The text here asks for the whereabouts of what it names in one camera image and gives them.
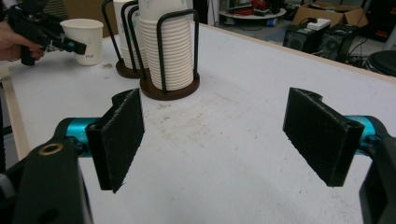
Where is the single white paper cup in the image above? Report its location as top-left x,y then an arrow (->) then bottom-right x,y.
59,18 -> 105,67

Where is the white round table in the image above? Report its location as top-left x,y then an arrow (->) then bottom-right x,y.
219,7 -> 288,21

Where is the white table mat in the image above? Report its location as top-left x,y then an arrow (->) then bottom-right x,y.
7,21 -> 396,224

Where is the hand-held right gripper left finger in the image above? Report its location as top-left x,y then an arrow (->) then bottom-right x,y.
64,88 -> 146,194

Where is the short stack of paper cups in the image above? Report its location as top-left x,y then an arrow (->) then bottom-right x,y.
112,0 -> 149,70

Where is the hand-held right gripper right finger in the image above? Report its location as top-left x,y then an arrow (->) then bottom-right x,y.
282,87 -> 379,188

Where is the open cardboard box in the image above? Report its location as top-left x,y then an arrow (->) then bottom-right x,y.
291,2 -> 370,30

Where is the black round stool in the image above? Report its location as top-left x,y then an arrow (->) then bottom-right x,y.
366,49 -> 396,77

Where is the black wire cup holder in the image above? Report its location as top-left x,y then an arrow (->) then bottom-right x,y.
101,0 -> 201,102

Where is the black computer tower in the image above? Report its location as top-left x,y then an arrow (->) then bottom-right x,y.
282,24 -> 332,54
319,23 -> 360,63

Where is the small white box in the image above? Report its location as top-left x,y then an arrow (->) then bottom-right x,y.
305,17 -> 332,32

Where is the tall stack of paper cups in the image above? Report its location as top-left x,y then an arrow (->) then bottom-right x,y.
137,0 -> 195,92

